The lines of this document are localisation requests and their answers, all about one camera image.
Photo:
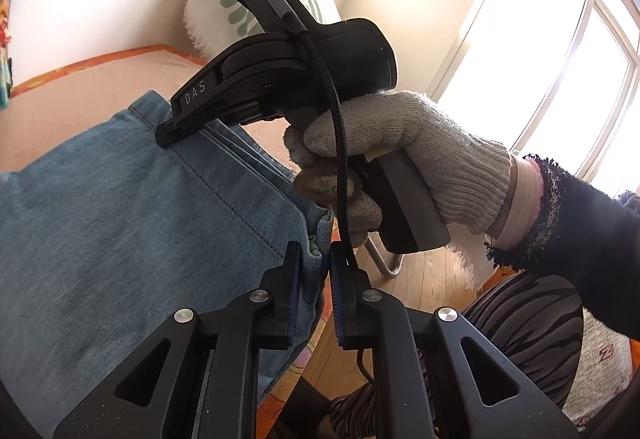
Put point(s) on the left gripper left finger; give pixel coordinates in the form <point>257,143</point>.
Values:
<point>195,375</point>

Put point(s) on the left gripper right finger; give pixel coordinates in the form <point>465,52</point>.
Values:
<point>434,374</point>

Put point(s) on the light blue denim jeans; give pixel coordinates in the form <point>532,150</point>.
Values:
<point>150,228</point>

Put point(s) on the right dark sleeve forearm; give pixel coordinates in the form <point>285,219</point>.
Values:
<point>561,225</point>

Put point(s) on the right white gloved hand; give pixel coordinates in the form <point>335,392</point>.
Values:
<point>471,179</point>

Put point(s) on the striped dark trousers leg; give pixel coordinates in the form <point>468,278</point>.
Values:
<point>536,322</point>

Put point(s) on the beige fleece blanket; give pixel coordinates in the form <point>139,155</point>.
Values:
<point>53,107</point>

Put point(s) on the colourful orange scarf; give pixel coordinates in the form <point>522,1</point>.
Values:
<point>6,80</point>

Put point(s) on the metal chair leg frame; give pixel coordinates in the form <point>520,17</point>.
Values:
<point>389,265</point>

